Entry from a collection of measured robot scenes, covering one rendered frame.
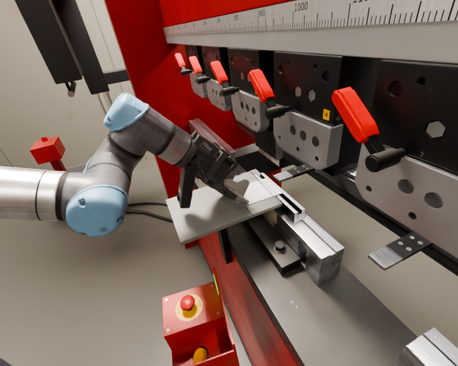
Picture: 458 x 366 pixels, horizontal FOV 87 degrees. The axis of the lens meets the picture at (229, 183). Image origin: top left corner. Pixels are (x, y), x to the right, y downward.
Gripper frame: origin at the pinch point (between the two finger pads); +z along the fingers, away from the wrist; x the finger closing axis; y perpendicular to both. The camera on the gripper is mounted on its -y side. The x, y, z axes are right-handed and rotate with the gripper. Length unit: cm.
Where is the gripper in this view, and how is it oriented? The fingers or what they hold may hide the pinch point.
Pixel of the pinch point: (238, 195)
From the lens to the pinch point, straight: 64.0
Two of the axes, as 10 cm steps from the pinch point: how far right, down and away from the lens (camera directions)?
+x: -3.6, -4.8, 8.0
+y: 6.2, -7.6, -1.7
